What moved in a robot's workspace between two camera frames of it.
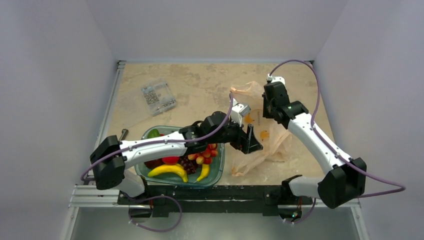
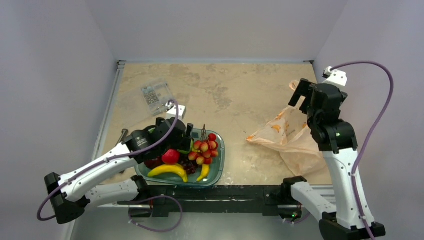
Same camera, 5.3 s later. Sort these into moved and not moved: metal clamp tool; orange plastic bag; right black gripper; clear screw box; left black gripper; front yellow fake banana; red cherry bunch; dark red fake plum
Moved: left black gripper; right black gripper; orange plastic bag
Not moved: dark red fake plum; metal clamp tool; front yellow fake banana; red cherry bunch; clear screw box
